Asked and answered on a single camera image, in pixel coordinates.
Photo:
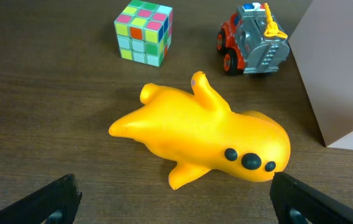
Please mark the red grey toy truck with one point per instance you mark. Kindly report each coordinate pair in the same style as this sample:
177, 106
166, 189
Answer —
252, 41

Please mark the colourful puzzle cube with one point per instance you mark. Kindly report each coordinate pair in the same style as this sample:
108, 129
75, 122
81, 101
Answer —
144, 32

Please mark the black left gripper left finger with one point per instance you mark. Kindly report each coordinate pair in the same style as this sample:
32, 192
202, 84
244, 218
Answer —
57, 202

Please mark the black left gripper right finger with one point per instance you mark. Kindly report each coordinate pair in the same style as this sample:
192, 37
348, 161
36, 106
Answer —
296, 202

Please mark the pink cardboard box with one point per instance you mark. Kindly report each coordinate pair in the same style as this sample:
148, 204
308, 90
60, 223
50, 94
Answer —
322, 45

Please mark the yellow squishy airplane toy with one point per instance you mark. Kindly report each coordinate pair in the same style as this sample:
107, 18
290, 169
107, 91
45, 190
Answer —
200, 132

